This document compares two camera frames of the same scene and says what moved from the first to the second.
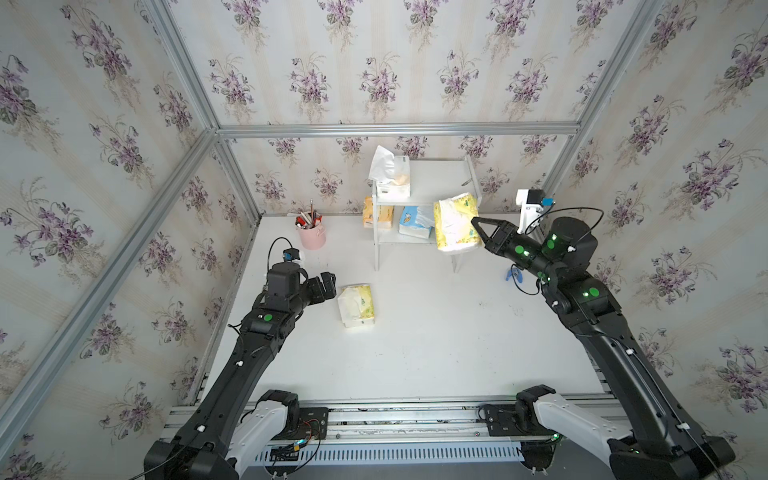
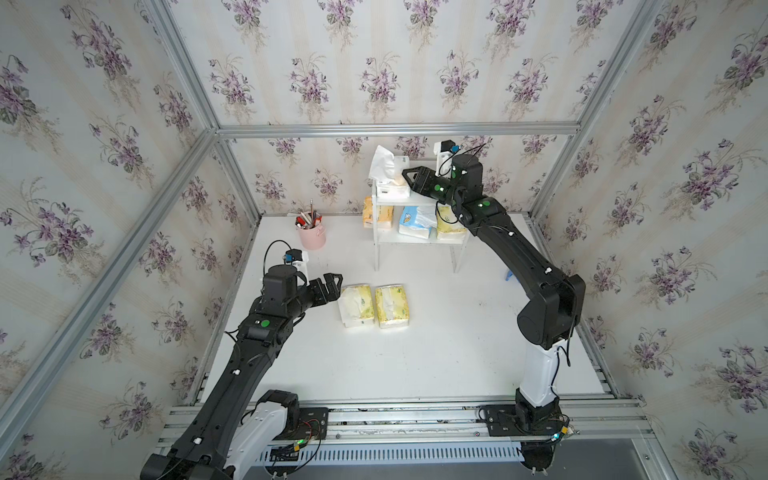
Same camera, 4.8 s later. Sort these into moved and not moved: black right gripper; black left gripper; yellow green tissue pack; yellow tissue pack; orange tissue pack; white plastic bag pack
Moved: black right gripper; yellow tissue pack
Not moved: white plastic bag pack; orange tissue pack; yellow green tissue pack; black left gripper
